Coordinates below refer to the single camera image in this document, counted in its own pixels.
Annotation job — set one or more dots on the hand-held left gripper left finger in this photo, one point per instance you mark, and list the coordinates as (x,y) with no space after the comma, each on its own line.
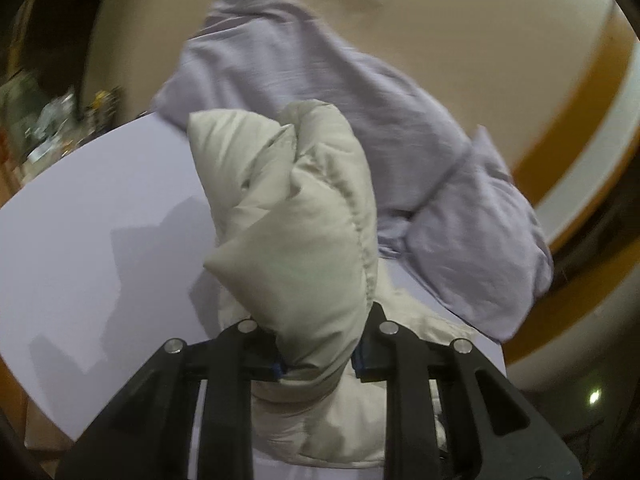
(262,362)

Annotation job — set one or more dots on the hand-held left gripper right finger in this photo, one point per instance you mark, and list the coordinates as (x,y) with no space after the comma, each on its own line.
(367,362)

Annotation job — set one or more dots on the white puffer jacket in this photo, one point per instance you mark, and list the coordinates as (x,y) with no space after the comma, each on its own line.
(300,240)

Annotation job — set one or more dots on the lavender pillow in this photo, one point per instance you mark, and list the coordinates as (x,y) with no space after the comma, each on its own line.
(475,250)

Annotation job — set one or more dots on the lavender shirt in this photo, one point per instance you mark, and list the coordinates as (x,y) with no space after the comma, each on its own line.
(300,85)

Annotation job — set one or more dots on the cluttered side desk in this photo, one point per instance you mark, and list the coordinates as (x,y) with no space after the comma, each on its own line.
(55,120)

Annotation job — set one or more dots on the wooden door frame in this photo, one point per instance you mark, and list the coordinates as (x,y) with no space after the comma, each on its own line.
(575,125)

